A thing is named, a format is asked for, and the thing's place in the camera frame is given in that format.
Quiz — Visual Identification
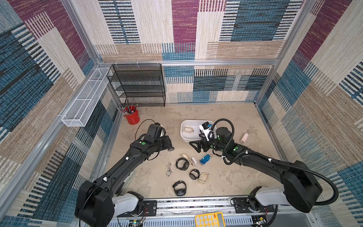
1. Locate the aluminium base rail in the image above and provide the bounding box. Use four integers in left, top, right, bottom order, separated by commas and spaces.
107, 196, 321, 227

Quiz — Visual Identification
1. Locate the black wire shelf rack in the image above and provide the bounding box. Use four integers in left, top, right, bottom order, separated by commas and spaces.
108, 63, 166, 107

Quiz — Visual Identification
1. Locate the red pen cup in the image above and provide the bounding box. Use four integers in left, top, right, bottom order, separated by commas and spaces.
124, 106, 140, 125

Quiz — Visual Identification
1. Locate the black corrugated cable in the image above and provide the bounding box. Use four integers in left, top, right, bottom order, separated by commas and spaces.
209, 118, 339, 206

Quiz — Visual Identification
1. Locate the silver metal link watch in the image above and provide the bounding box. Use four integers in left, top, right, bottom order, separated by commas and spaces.
166, 162, 172, 176

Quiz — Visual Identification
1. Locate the rose gold white watch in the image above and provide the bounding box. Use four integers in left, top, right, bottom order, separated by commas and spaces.
191, 157, 197, 166

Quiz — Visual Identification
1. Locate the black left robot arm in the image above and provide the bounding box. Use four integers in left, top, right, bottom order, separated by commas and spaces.
75, 123, 174, 227

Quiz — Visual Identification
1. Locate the black slim band watch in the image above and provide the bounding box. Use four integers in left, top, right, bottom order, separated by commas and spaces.
189, 169, 200, 180

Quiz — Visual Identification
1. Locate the white mesh wall basket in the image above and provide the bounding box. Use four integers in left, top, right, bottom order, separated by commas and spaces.
62, 68, 109, 127

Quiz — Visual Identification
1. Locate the large black sport watch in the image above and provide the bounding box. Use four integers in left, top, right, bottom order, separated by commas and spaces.
175, 158, 190, 171

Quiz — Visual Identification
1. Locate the translucent blue watch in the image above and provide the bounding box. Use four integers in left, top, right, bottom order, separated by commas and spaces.
199, 154, 211, 165

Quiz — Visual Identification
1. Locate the beige strap steel watch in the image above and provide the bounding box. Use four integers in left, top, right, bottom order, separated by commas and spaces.
181, 154, 190, 161

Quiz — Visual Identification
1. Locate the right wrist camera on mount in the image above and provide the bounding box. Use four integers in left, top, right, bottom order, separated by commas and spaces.
199, 122, 214, 141

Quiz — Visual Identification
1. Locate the yellow keypad pendant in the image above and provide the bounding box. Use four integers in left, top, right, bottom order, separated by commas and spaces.
195, 212, 226, 227

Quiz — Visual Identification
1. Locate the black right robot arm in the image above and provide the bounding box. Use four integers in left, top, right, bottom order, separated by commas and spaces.
189, 127, 322, 213

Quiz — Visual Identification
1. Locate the black chunky watch front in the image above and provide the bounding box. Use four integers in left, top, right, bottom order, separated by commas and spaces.
173, 180, 187, 197

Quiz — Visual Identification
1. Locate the white plastic storage box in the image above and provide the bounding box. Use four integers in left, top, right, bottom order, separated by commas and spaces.
180, 120, 214, 143

